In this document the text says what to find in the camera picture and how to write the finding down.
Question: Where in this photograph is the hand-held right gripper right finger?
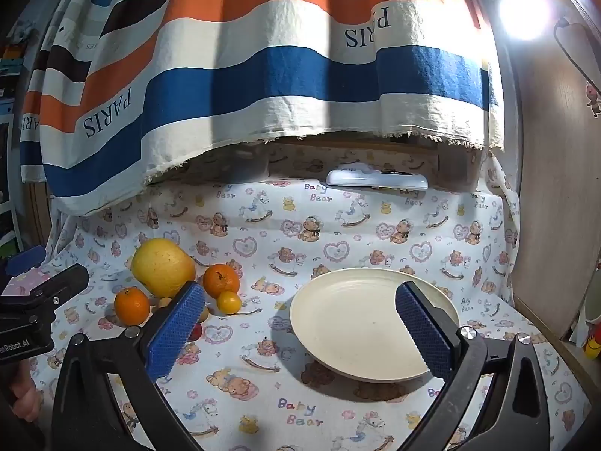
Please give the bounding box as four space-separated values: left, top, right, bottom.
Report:
395 281 550 451

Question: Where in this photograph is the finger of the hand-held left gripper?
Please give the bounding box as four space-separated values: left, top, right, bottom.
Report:
5 245 46 277
28 264 90 306

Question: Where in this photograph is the bear print table cloth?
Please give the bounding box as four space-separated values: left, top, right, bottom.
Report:
35 143 592 451

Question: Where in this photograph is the white mug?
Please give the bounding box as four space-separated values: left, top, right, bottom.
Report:
582 286 601 327

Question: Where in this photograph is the orange mandarin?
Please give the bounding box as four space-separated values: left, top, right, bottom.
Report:
114 288 151 326
203 264 240 298

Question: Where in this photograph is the black lamp cable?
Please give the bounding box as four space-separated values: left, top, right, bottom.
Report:
553 18 601 91

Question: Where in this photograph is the cartoon figure sticker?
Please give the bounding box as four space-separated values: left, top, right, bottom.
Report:
584 82 601 118

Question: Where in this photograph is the person's left hand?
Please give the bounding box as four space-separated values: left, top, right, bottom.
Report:
9 370 43 424

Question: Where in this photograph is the white power strip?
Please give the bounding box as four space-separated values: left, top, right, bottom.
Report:
326 165 429 192

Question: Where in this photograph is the translucent plastic box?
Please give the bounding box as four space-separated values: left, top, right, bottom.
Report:
202 149 269 183

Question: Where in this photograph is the striped hanging cloth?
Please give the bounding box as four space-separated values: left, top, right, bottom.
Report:
19 0 505 217

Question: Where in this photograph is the bright white lamp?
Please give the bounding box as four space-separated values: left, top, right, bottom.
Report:
493 0 555 43

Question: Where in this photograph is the cream round plate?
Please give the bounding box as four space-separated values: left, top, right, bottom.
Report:
290 268 460 383

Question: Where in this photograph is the large yellow pomelo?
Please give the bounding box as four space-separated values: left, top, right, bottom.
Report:
131 239 196 298

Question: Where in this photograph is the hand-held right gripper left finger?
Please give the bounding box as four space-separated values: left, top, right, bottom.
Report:
51 281 207 451

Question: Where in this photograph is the yellow and red toy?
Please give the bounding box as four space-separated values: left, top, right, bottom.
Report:
582 322 601 360

